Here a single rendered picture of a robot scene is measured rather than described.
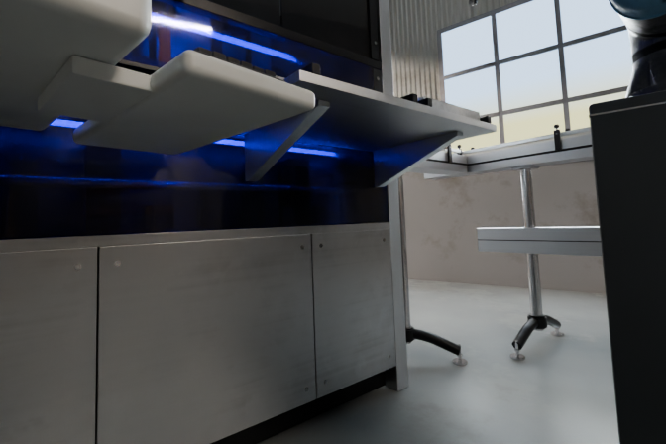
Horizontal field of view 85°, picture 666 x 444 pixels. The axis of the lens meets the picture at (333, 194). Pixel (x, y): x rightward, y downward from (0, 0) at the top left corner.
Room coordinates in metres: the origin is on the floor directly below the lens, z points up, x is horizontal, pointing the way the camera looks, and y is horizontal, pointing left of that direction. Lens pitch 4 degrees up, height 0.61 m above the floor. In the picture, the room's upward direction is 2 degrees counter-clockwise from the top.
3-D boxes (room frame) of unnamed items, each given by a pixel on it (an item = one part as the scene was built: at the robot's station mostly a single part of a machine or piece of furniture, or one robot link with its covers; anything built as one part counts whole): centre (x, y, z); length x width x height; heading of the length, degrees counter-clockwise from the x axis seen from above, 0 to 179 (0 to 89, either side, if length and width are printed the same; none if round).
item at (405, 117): (1.02, -0.07, 0.87); 0.70 x 0.48 x 0.02; 129
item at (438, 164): (1.72, -0.41, 0.92); 0.69 x 0.15 x 0.16; 129
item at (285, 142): (0.86, 0.12, 0.79); 0.34 x 0.03 x 0.13; 39
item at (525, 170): (1.74, -0.93, 0.46); 0.09 x 0.09 x 0.77; 39
